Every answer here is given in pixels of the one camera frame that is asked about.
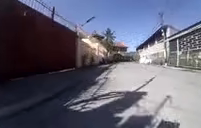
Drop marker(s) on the building with window grilles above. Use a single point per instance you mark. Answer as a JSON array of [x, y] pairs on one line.
[[191, 46]]

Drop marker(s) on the street lamp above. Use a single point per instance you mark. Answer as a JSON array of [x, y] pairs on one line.
[[88, 20]]

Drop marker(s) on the white building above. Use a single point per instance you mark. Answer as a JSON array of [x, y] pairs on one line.
[[153, 48]]

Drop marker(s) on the pale concrete wall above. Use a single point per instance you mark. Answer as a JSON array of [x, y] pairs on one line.
[[88, 50]]

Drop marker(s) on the utility pole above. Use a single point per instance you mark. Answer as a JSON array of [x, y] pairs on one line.
[[163, 36]]

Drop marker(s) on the building with red roof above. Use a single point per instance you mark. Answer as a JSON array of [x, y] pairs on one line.
[[120, 46]]

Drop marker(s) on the palm tree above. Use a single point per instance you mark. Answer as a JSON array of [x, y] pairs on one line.
[[109, 34]]

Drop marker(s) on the grey concrete road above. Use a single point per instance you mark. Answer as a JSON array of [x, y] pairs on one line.
[[128, 83]]

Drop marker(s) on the red metal wall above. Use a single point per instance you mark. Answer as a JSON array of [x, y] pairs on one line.
[[34, 46]]

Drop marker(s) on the pale kerb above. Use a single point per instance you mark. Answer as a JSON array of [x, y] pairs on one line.
[[188, 69]]

